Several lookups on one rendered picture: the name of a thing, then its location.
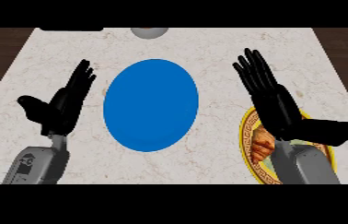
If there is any brown croissant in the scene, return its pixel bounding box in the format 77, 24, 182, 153
250, 124, 278, 165

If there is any yellow patterned plate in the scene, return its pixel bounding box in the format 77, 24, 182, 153
238, 106, 340, 185

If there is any blue plate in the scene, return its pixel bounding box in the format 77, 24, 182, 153
102, 58, 201, 153

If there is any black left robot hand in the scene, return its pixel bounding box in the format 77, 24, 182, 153
17, 59, 98, 137

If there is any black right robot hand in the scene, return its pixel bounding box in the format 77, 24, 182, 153
232, 47, 348, 147

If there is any grey bowl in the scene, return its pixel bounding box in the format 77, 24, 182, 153
130, 27, 170, 40

